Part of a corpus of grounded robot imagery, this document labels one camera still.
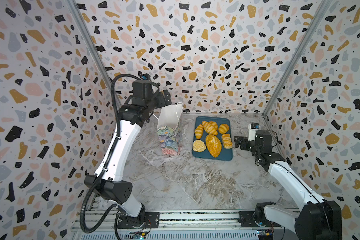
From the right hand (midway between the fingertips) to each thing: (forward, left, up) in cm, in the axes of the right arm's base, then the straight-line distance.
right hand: (241, 134), depth 83 cm
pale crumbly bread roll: (+2, +23, -15) cm, 28 cm away
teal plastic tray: (-2, +5, -19) cm, 20 cm away
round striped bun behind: (+22, +11, -17) cm, 30 cm away
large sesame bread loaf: (+2, +13, -15) cm, 20 cm away
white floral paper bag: (+14, +43, -10) cm, 46 cm away
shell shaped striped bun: (+18, +5, -17) cm, 25 cm away
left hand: (+6, +41, +24) cm, 48 cm away
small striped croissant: (+15, +22, -17) cm, 32 cm away
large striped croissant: (+17, +15, -16) cm, 27 cm away
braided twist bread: (+6, +4, -17) cm, 18 cm away
